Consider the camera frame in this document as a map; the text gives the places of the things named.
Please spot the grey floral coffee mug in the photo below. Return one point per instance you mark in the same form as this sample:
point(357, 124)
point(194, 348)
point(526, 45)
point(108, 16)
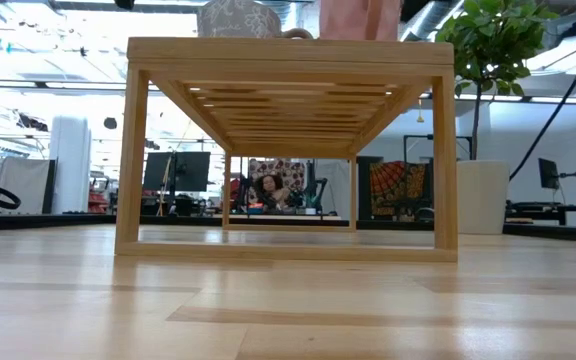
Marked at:
point(238, 20)

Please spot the pink coffee mug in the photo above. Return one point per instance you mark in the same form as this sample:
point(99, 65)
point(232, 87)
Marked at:
point(358, 20)

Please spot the orange patterned tapestry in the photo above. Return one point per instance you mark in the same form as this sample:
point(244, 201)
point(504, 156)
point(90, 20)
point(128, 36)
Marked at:
point(393, 185)

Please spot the green leafy plant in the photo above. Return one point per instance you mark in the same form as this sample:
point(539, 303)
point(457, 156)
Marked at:
point(493, 40)

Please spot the large black monitor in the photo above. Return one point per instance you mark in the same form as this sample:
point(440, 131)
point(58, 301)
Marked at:
point(188, 170)

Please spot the white round column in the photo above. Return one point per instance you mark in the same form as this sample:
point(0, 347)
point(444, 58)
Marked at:
point(70, 165)

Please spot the maroon patterned cloth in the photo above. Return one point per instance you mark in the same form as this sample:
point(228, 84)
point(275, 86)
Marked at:
point(288, 167)

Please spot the person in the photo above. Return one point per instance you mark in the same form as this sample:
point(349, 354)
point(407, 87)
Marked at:
point(270, 190)

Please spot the wooden slatted rack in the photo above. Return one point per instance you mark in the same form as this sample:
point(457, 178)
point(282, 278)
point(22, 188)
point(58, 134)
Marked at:
point(288, 55)

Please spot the small monitor on arm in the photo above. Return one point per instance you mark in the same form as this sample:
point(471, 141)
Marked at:
point(548, 173)

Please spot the white plant pot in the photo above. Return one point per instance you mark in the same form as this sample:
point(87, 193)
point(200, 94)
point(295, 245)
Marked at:
point(482, 197)

